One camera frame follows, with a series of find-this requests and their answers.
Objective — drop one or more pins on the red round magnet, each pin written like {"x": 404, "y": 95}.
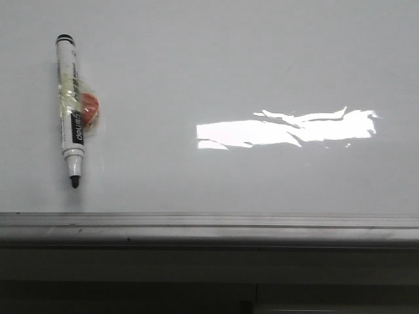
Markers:
{"x": 90, "y": 109}

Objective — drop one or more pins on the aluminium whiteboard tray frame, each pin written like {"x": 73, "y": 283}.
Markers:
{"x": 209, "y": 230}

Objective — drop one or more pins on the white black whiteboard marker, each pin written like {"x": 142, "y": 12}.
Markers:
{"x": 69, "y": 97}

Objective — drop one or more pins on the white whiteboard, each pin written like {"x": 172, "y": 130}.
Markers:
{"x": 272, "y": 107}

